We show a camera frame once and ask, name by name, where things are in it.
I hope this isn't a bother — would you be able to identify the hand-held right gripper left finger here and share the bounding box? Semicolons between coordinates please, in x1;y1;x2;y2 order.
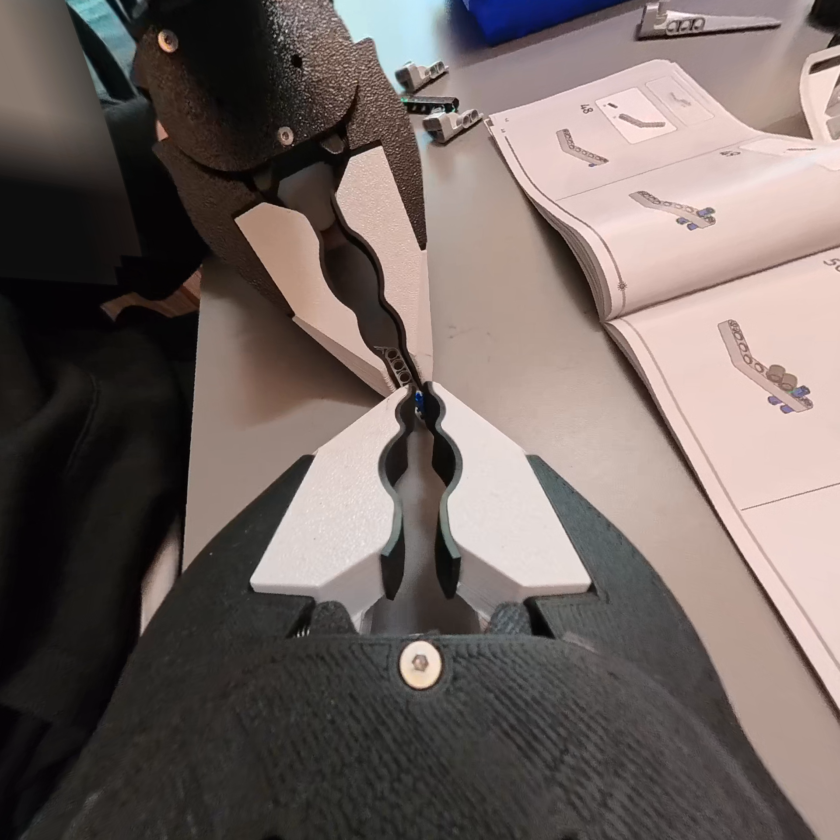
248;383;417;636

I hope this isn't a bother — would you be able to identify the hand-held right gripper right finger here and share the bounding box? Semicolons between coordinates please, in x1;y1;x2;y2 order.
425;381;593;636

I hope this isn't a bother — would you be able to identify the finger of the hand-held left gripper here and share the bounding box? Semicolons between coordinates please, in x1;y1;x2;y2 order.
330;140;435;388
234;200;401;396

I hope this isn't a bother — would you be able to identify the grey bent toy beam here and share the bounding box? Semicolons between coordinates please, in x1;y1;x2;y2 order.
371;344;421;389

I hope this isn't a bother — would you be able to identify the grey desk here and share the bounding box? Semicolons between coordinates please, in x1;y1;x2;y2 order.
180;0;840;840

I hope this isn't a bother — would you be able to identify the grey toy connector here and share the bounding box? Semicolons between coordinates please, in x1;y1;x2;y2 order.
423;108;484;144
395;60;450;91

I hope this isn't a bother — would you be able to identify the blue plastic bin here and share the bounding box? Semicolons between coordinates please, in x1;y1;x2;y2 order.
448;0;631;46

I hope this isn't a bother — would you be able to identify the person's black clothing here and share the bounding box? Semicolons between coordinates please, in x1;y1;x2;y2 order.
0;276;198;834

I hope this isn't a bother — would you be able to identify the white instruction booklet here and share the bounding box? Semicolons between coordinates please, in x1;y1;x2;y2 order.
486;59;840;706

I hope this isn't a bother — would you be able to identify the grey toy wing panel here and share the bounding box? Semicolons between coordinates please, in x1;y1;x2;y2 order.
635;0;783;42

